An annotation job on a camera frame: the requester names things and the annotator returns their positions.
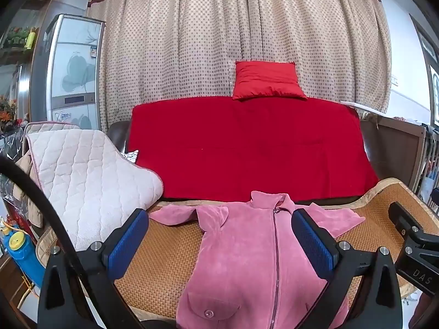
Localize beige dotted curtain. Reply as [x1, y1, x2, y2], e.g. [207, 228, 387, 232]
[87, 0, 392, 134]

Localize woven rattan mat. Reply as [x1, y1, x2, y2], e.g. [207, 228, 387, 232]
[36, 177, 434, 323]

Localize pink corduroy jacket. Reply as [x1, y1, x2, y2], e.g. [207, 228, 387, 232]
[150, 191, 366, 329]

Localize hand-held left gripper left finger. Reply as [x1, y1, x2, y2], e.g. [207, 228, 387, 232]
[37, 208, 150, 329]

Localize beige quilted seat pad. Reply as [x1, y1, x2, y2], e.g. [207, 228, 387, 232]
[26, 129, 164, 252]
[22, 121, 81, 135]

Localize wooden shelf cabinet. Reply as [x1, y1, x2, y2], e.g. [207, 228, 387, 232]
[0, 0, 64, 134]

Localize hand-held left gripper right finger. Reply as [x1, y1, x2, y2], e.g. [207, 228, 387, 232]
[291, 208, 403, 329]

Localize silver flower print refrigerator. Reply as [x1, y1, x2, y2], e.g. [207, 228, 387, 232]
[30, 14, 106, 124]

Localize orange artificial flowers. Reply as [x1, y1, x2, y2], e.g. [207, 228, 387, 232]
[0, 94, 19, 132]

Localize red blanket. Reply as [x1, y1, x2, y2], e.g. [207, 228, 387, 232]
[128, 96, 379, 202]

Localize red pillow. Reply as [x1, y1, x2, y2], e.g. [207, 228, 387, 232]
[232, 61, 308, 101]

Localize green plant ornament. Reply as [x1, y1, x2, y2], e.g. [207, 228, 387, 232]
[3, 25, 28, 47]

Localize blue yellow toy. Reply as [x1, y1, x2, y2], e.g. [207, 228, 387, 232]
[0, 224, 47, 288]

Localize brown wooden headboard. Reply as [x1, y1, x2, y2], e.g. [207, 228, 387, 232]
[358, 113, 439, 196]

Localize tan cloth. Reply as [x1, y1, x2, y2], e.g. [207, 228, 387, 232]
[14, 156, 45, 228]

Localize thick black cable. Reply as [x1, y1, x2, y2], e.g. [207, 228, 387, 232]
[0, 157, 103, 329]

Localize white board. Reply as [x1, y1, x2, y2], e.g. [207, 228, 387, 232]
[339, 100, 381, 114]

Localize clear plastic wrap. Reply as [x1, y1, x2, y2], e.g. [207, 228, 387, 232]
[0, 132, 26, 160]

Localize dark framed picture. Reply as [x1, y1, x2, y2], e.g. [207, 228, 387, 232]
[410, 14, 439, 66]
[428, 67, 439, 126]

